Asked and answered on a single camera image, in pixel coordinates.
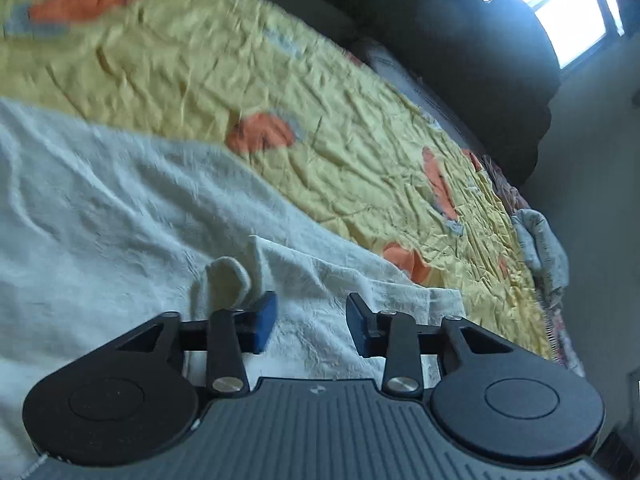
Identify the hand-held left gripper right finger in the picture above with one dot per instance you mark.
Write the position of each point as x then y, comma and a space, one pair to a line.
359, 325

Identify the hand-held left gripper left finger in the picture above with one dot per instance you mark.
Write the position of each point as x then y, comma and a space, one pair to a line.
264, 322

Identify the white towel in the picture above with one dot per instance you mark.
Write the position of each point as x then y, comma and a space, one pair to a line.
125, 220

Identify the light printed cloth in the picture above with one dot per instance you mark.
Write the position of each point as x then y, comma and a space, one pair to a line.
542, 252

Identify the pink floral cloth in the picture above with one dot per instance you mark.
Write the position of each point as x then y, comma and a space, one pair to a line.
505, 187

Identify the yellow printed blanket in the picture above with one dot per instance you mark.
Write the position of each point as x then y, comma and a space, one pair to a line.
325, 125

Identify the grey pillow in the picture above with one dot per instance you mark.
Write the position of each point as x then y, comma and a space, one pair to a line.
400, 77

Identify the window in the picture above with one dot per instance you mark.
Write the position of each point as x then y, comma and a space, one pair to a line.
575, 10

